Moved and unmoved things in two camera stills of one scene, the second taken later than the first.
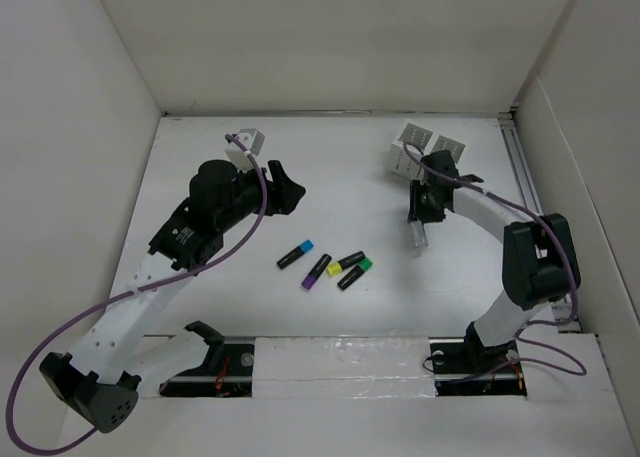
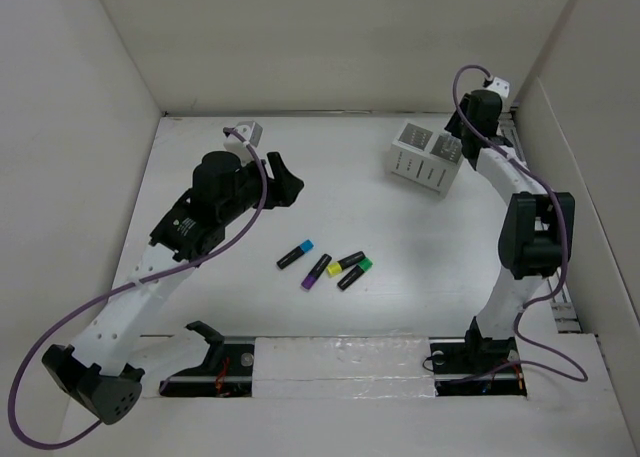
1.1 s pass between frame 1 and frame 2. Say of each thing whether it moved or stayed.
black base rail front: stayed
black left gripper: stayed
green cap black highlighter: stayed
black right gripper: moved
